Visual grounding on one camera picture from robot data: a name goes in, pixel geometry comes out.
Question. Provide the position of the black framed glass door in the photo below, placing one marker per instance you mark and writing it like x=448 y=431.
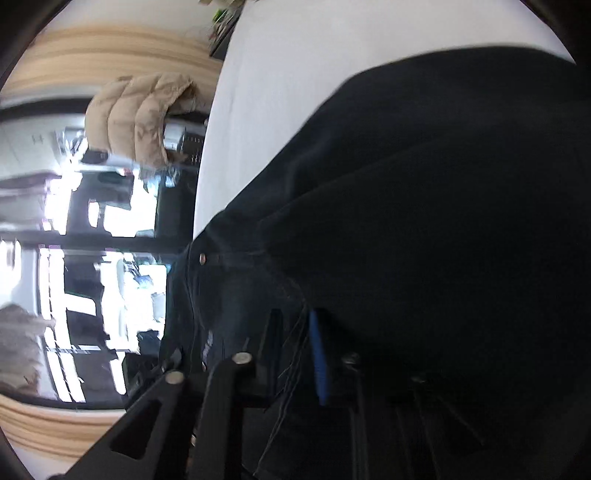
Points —
x=92 y=242

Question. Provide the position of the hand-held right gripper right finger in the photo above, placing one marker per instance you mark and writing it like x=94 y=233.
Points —
x=319 y=360

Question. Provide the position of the bed with white sheet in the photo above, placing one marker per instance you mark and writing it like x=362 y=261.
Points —
x=277 y=92

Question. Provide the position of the beige puffer jacket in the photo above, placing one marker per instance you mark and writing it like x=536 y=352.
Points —
x=134 y=115

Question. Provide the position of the beige curtain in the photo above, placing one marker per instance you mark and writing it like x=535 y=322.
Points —
x=55 y=429

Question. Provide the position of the grey fuzzy cloth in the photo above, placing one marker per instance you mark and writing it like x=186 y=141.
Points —
x=21 y=346

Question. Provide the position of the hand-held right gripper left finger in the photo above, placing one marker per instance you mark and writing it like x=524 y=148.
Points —
x=270 y=353

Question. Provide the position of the black denim pants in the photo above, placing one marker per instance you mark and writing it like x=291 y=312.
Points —
x=415 y=207

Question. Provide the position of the grey nightstand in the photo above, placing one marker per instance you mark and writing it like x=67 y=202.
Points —
x=224 y=44

